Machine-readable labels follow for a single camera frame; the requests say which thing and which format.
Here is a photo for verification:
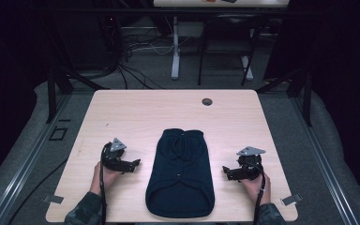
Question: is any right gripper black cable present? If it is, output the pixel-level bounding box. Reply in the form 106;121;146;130
251;162;267;225

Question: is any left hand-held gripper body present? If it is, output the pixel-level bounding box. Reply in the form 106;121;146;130
101;137;135;173

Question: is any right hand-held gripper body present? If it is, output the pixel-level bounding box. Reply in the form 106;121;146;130
227;145;267;182

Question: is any black chair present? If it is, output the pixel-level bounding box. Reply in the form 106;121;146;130
197;13;265;87

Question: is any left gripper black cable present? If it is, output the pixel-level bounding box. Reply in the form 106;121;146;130
98;142;113;225

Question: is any black floor cable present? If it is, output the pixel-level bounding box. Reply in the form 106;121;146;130
7;158;69;225

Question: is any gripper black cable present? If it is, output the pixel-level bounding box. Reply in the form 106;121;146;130
251;162;267;225
98;142;113;225

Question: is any person's left hand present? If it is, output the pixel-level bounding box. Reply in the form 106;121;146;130
89;161;124;197

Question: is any metal table clamp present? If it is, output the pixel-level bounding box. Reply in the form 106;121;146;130
280;193;304;206
42;194;65;204

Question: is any person's right hand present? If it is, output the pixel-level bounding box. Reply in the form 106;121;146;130
239;172;272;206

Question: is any dark blue pet garment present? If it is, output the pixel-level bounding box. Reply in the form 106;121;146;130
144;127;216;219

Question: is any white desk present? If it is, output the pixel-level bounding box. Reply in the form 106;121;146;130
153;0;291;81

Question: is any black metal stand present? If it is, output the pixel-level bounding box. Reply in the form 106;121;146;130
256;67;313;128
45;18;111;125

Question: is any black tape square marking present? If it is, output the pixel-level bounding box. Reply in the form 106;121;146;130
48;126;69;142

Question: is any bundle of floor cables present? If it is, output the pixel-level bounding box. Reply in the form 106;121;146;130
99;15;191;91

